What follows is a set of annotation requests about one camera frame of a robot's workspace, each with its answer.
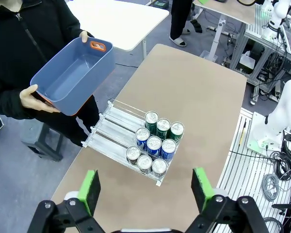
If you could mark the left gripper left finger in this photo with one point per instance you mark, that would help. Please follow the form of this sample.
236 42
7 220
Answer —
91 189

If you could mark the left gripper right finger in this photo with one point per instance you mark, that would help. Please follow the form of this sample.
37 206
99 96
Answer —
201 187

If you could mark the black Pepsi can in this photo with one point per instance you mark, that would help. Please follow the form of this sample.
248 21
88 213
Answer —
144 161
133 152
159 165

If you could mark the green Chilsung cider can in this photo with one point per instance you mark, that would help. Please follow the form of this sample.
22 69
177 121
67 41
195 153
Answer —
151 116
163 123
177 128

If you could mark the person's left forearm black sleeve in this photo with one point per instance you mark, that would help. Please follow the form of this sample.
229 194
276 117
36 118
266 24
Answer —
75 26

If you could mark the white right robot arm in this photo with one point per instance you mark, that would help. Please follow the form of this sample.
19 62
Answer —
286 109

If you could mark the white lab robot arm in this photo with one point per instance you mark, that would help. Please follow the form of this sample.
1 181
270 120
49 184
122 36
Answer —
279 14

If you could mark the person's right forearm black sleeve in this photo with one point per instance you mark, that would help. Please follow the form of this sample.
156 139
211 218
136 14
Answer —
4 104

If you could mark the aluminium slotted robot base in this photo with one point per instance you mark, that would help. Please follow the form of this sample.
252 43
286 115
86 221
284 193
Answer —
242 174

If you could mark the person's right hand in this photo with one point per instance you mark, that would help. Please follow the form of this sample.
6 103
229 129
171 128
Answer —
31 102

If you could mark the person's left hand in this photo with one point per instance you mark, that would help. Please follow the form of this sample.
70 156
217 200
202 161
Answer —
85 36

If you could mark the yellow stick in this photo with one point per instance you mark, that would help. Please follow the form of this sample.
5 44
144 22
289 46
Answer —
243 133

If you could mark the grey plastic stool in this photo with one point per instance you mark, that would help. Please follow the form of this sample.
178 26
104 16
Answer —
41 138

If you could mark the person in black jacket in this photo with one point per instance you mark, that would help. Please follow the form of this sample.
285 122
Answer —
14 48

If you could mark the person in black trousers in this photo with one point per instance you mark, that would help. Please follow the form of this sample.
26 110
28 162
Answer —
178 19

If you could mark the white side table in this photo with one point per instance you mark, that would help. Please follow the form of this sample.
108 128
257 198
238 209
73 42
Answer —
116 19

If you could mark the wooden top table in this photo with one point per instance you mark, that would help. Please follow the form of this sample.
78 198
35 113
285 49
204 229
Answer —
228 9

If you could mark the aluminium frame cart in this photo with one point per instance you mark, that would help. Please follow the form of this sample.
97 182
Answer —
259 60

